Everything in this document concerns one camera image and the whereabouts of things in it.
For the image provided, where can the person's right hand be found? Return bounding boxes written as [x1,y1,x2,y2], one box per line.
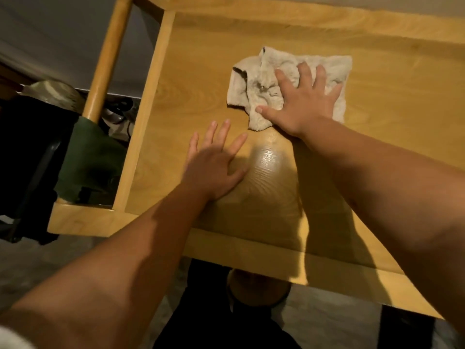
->
[255,62,343,138]

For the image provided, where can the person's left hand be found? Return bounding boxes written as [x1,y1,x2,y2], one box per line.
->
[180,119,250,201]

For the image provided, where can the grey cleaning cloth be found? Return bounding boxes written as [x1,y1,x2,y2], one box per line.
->
[227,46,353,132]

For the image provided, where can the person's right forearm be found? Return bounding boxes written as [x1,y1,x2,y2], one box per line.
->
[296,117,465,335]

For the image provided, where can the person's left forearm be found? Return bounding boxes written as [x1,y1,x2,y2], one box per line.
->
[0,183,216,349]

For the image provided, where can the light wooden table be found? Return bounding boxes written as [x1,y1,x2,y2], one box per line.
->
[47,0,465,320]

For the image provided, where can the dark green cloth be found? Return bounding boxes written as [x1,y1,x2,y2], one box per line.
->
[54,116,128,205]

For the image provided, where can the person's foot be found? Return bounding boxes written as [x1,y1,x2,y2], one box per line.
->
[227,269,292,308]

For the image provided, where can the round wooden pole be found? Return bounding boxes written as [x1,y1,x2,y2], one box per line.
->
[82,0,133,124]

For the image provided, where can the camouflage fabric item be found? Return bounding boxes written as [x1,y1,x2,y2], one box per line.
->
[21,80,86,114]

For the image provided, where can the person's black trousers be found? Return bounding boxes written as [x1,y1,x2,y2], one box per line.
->
[153,258,303,349]

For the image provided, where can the black bag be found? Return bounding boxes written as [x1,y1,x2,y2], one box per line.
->
[0,96,79,246]

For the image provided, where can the white sleeve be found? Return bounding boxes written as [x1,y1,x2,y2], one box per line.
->
[0,325,36,349]

